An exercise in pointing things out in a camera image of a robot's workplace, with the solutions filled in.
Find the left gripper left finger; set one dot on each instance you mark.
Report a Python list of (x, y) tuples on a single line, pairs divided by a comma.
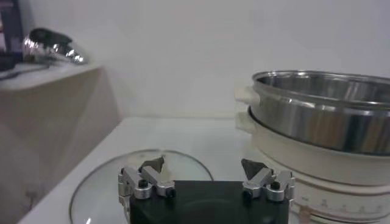
[(131, 179)]

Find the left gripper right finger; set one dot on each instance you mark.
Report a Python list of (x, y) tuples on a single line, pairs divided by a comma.
[(262, 178)]

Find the steel perforated steamer basket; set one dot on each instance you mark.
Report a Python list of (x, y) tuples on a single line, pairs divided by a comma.
[(320, 121)]

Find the white-topped side cabinet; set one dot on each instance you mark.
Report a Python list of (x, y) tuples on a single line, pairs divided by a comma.
[(45, 121)]

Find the dark upright device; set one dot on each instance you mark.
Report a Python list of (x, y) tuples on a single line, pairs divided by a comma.
[(10, 27)]

